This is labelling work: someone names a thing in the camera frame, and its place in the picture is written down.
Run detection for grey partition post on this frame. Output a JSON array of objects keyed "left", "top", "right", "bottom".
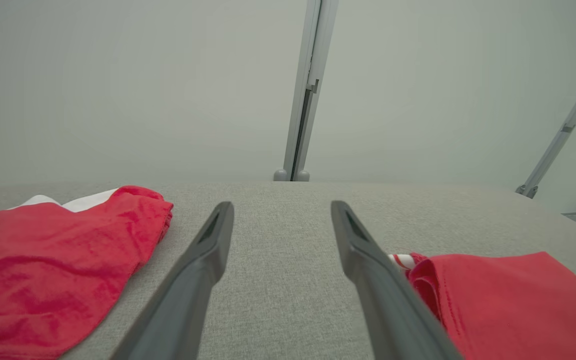
[{"left": 273, "top": 0, "right": 340, "bottom": 182}]

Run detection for grey diagonal frame strut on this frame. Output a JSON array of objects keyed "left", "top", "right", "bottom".
[{"left": 515, "top": 50, "right": 576, "bottom": 199}]

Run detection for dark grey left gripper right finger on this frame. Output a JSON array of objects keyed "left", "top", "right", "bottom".
[{"left": 330, "top": 200, "right": 464, "bottom": 360}]

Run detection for red shirt with striped cuffs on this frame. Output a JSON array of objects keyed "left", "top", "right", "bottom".
[{"left": 388, "top": 251, "right": 576, "bottom": 360}]

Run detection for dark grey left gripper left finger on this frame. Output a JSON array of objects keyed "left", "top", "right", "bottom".
[{"left": 110, "top": 201, "right": 235, "bottom": 360}]

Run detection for red shorts with white waistband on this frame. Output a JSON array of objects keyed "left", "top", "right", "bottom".
[{"left": 0, "top": 185, "right": 174, "bottom": 360}]

